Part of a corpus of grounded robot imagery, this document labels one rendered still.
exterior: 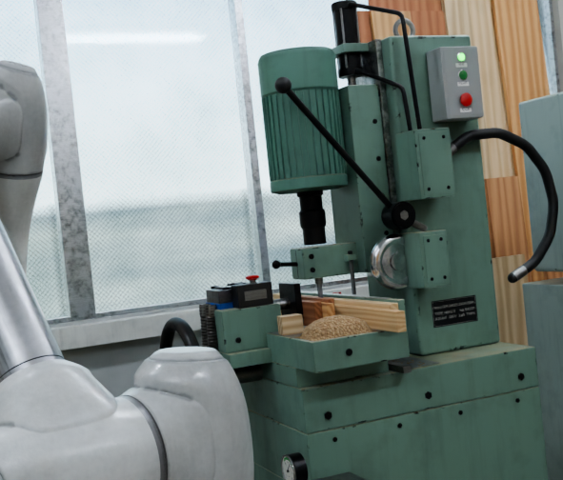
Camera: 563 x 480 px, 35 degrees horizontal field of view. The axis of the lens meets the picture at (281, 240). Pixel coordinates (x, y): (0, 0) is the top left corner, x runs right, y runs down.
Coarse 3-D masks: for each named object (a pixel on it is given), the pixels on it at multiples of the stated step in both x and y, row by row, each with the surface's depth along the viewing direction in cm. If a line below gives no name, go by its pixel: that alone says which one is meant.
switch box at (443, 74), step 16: (448, 48) 197; (464, 48) 199; (432, 64) 199; (448, 64) 197; (432, 80) 200; (448, 80) 197; (464, 80) 198; (432, 96) 201; (448, 96) 197; (480, 96) 200; (432, 112) 201; (448, 112) 197; (464, 112) 198; (480, 112) 200
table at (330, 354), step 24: (288, 336) 181; (360, 336) 173; (384, 336) 175; (240, 360) 186; (264, 360) 188; (288, 360) 181; (312, 360) 170; (336, 360) 171; (360, 360) 173; (384, 360) 175
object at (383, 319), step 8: (336, 304) 197; (336, 312) 193; (344, 312) 190; (352, 312) 186; (360, 312) 183; (368, 312) 180; (376, 312) 177; (384, 312) 174; (392, 312) 171; (400, 312) 170; (368, 320) 181; (376, 320) 177; (384, 320) 174; (392, 320) 171; (400, 320) 170; (376, 328) 178; (384, 328) 175; (392, 328) 172; (400, 328) 170
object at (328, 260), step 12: (300, 252) 198; (312, 252) 198; (324, 252) 199; (336, 252) 200; (300, 264) 198; (312, 264) 198; (324, 264) 199; (336, 264) 200; (348, 264) 201; (300, 276) 199; (312, 276) 198; (324, 276) 199
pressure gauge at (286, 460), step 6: (282, 456) 172; (288, 456) 169; (294, 456) 169; (300, 456) 169; (282, 462) 172; (288, 462) 170; (294, 462) 168; (300, 462) 168; (282, 468) 173; (294, 468) 168; (300, 468) 168; (306, 468) 168; (282, 474) 172; (288, 474) 170; (294, 474) 167; (300, 474) 168; (306, 474) 168
